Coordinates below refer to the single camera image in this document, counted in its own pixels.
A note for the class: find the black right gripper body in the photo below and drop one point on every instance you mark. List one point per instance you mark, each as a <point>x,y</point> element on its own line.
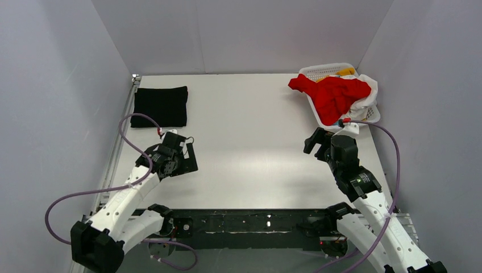
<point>321,145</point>

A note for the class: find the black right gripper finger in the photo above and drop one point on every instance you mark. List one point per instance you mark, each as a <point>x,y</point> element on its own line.
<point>323,153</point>
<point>319,136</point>

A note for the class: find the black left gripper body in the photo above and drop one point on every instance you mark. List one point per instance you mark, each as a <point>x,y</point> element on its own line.
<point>186,157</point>

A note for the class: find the black t shirt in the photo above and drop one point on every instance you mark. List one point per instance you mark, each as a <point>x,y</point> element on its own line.
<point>167,107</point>

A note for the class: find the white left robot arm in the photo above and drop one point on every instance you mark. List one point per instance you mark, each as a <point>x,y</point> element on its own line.
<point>101,242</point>

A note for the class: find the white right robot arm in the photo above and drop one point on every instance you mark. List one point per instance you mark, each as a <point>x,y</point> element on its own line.
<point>368,220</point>

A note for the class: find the red t shirt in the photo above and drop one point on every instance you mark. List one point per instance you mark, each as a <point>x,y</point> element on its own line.
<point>330,96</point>

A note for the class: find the white t shirt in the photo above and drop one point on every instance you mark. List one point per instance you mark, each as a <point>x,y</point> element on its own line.
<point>362,109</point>

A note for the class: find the white plastic laundry basket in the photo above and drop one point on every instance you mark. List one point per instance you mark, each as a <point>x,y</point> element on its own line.
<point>318,71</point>

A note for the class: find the yellow t shirt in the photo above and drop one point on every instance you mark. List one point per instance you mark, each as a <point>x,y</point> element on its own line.
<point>340,73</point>

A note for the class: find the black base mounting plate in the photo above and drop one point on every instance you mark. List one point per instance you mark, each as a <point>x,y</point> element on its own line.
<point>305,229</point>

